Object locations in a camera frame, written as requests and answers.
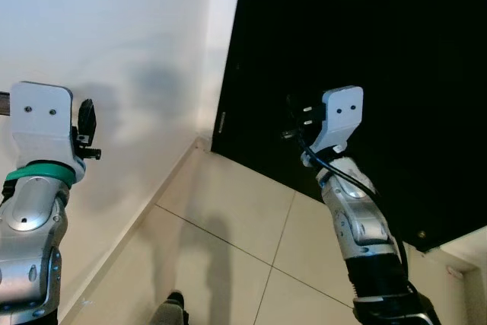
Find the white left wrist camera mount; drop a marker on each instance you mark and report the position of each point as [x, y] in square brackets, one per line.
[42, 123]

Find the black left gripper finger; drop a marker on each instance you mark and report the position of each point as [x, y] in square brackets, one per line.
[87, 118]

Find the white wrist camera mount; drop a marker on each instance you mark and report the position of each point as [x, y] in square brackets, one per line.
[42, 123]
[341, 116]

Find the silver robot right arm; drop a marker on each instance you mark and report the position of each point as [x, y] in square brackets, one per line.
[365, 226]

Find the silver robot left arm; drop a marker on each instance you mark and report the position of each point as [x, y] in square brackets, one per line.
[30, 226]

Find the black door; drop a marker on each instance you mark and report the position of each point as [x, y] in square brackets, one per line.
[396, 36]

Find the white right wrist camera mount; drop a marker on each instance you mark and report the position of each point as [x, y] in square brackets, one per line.
[341, 116]

